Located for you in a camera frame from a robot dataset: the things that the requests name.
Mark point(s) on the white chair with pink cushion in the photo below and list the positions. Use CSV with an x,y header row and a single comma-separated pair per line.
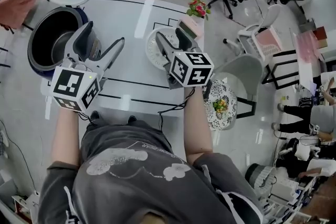
x,y
267,39

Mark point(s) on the black metal frame stand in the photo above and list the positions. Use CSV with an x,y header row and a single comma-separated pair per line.
x,y
278,70

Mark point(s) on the white storage rack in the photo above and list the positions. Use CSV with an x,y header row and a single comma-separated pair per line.
x,y
288,199

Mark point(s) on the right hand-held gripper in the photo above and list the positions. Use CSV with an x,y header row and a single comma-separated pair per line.
x,y
190,68

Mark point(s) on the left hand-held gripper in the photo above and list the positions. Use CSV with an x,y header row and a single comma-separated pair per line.
x,y
71,86

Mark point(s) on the red potted flowers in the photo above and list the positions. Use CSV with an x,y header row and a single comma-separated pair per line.
x,y
198,8

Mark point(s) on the person's left black shoe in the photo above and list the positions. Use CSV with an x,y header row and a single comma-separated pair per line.
x,y
94,115

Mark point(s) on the person's left forearm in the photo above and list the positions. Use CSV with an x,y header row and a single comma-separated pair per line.
x,y
65,139

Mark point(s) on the white round plate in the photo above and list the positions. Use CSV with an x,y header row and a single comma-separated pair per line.
x,y
152,52

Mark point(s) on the white table with black lines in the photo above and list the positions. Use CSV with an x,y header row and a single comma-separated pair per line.
x,y
126,21

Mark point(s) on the person's right black shoe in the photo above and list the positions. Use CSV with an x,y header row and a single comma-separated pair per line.
x,y
132,118

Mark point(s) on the black white floral seat cushion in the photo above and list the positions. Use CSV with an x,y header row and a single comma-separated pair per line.
x,y
219,110

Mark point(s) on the white low shelf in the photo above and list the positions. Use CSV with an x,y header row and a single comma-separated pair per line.
x,y
26,207

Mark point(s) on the person's black shoe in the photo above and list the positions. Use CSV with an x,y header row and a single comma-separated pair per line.
x,y
94,115
132,118

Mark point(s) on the brown cardboard box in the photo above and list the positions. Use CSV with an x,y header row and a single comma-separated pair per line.
x,y
320,36

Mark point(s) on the grey shell chair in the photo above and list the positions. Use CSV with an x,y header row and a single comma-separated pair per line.
x,y
244,70

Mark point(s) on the person's right forearm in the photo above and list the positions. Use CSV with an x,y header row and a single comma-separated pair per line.
x,y
198,128

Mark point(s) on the white plastic bag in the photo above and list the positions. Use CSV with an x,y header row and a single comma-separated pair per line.
x,y
319,168

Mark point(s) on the pink digital timer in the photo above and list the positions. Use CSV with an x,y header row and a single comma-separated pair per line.
x,y
193,26

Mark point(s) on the grey white fabric bin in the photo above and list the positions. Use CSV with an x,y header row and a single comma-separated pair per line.
x,y
258,175

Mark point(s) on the pink checked cloth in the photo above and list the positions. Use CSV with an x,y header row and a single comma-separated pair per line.
x,y
307,47

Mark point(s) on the person's grey printed shirt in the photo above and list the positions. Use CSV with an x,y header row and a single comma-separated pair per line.
x,y
147,181

